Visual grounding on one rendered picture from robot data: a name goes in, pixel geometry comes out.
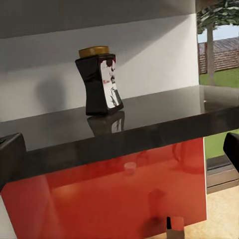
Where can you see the bottle of coffee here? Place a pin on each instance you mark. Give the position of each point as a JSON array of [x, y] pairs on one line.
[[97, 66]]

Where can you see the countertop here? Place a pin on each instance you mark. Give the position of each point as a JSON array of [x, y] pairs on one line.
[[223, 218]]

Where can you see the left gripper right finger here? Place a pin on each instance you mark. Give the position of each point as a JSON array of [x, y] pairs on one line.
[[231, 148]]

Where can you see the shelf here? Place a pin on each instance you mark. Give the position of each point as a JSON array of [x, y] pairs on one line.
[[30, 17], [66, 139]]

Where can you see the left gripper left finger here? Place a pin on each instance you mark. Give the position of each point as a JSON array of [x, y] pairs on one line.
[[12, 147]]

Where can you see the fixed window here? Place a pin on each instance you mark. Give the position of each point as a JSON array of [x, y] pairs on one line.
[[217, 31]]

